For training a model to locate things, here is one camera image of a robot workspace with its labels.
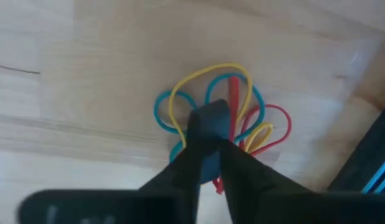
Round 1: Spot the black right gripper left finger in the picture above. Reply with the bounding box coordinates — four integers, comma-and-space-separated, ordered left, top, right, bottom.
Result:
138, 146, 203, 224

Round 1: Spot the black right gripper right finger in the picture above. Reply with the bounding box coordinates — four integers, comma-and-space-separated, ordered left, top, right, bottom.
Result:
219, 141, 317, 224

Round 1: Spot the black wide rubber band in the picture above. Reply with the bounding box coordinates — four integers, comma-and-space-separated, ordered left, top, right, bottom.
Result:
169, 98, 233, 184

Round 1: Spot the red rubber band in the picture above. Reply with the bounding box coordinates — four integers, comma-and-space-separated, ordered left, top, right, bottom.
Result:
238, 104, 292, 158
212, 76, 241, 195

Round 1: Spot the blue rubber band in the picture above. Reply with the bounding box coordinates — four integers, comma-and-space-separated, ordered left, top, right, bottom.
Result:
153, 73, 267, 164

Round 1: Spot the yellow rubber band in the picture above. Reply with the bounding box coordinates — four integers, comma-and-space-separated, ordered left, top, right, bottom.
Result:
168, 63, 274, 153

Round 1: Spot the black aluminium table frame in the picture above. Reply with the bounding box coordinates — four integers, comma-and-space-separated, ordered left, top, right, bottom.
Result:
327, 101, 385, 195

